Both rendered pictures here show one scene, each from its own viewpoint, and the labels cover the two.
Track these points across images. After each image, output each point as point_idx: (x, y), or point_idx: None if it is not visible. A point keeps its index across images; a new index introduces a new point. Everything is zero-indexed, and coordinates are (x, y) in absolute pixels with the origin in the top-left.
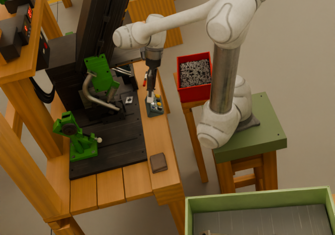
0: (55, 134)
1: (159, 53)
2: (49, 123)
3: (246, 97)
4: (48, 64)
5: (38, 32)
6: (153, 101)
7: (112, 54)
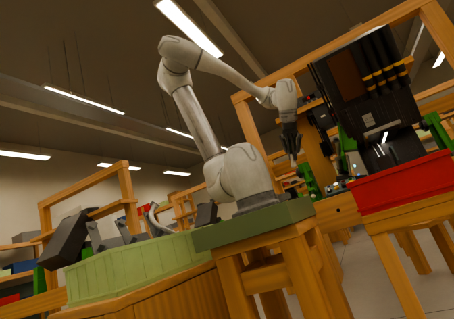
0: (328, 184)
1: (280, 115)
2: (323, 173)
3: (224, 166)
4: (321, 126)
5: (317, 101)
6: (340, 183)
7: (346, 124)
